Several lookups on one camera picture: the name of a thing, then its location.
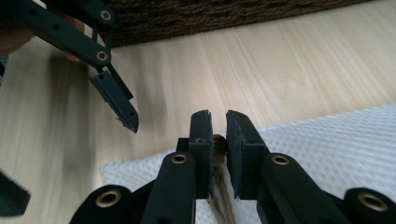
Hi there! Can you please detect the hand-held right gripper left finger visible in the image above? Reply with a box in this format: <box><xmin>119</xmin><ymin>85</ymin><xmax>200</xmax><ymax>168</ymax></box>
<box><xmin>177</xmin><ymin>109</ymin><xmax>215</xmax><ymax>200</ymax></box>

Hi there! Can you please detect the brown woven basket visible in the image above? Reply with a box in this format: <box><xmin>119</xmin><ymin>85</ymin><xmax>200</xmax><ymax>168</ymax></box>
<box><xmin>101</xmin><ymin>0</ymin><xmax>376</xmax><ymax>49</ymax></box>

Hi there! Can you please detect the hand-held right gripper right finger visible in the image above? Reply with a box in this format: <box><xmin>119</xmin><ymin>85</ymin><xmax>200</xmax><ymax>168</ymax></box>
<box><xmin>225</xmin><ymin>109</ymin><xmax>271</xmax><ymax>201</ymax></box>

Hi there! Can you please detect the white zippered fabric bag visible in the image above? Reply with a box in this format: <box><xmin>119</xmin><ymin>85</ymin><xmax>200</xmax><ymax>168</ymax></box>
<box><xmin>100</xmin><ymin>104</ymin><xmax>396</xmax><ymax>224</ymax></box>

